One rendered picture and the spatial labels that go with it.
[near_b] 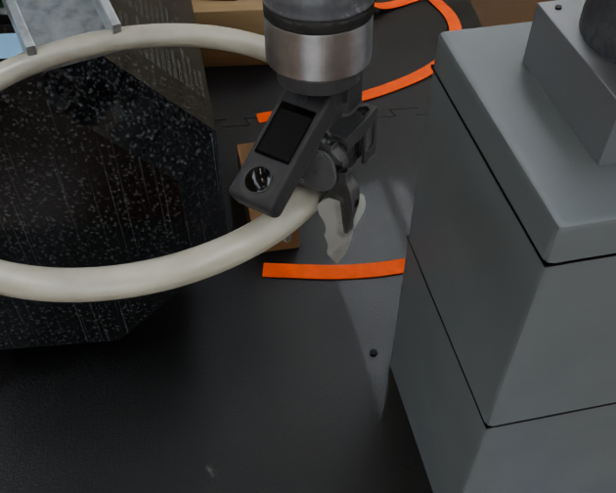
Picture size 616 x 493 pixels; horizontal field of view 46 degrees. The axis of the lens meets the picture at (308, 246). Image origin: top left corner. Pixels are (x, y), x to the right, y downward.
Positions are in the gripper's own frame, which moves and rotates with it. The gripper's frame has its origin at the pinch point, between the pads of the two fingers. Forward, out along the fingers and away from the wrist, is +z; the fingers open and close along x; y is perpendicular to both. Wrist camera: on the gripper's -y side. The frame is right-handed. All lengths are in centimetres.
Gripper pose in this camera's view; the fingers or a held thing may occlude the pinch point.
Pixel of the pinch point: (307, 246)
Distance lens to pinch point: 74.8
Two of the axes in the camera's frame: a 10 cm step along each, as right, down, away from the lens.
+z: 0.1, 7.3, 6.8
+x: -8.5, -3.5, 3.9
